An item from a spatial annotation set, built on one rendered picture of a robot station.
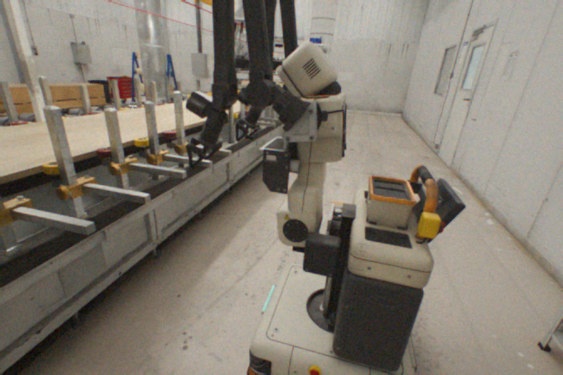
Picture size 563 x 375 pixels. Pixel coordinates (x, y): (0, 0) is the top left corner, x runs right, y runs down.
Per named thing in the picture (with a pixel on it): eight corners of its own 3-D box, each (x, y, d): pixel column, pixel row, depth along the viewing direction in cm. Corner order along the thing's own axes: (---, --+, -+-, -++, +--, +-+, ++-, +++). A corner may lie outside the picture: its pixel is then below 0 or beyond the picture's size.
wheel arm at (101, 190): (152, 202, 110) (150, 192, 109) (145, 206, 107) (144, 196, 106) (61, 186, 120) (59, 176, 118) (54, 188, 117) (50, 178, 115)
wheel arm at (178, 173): (187, 178, 132) (186, 169, 130) (183, 180, 129) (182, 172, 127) (108, 165, 141) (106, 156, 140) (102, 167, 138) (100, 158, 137)
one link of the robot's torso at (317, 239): (338, 249, 132) (346, 202, 122) (333, 290, 107) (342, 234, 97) (282, 238, 138) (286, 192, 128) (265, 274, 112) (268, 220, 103)
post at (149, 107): (163, 188, 164) (154, 101, 145) (160, 191, 161) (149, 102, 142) (158, 187, 165) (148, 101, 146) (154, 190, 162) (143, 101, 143)
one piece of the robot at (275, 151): (309, 174, 128) (315, 125, 119) (296, 197, 103) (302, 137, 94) (276, 169, 131) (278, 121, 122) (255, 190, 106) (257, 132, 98)
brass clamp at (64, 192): (99, 189, 119) (96, 177, 117) (69, 202, 107) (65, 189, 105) (86, 187, 121) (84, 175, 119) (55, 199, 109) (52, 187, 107)
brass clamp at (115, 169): (140, 168, 141) (138, 158, 139) (119, 177, 129) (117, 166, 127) (129, 166, 142) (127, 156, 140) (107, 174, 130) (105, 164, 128)
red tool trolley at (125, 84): (136, 102, 992) (133, 76, 960) (123, 104, 923) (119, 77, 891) (124, 100, 997) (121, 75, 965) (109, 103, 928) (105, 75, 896)
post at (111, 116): (132, 208, 142) (116, 108, 123) (127, 210, 139) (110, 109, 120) (126, 206, 143) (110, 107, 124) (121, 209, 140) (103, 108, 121)
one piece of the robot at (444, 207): (406, 217, 127) (443, 177, 117) (420, 263, 96) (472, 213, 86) (384, 203, 128) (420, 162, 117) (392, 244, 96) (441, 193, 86)
